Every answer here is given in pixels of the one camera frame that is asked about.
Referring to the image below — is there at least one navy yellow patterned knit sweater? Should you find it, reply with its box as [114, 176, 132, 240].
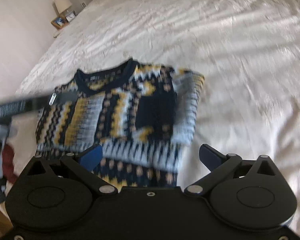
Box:
[36, 59, 205, 187]

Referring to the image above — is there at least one red garment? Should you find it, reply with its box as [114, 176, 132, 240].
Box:
[2, 144, 18, 184]

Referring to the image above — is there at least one small bedside clock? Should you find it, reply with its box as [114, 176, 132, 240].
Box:
[65, 11, 76, 22]

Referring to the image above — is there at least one cream embroidered bedspread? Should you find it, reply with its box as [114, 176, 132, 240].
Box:
[17, 0, 300, 236]

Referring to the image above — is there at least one white bedside lamp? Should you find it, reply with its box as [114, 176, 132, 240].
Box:
[54, 0, 72, 14]

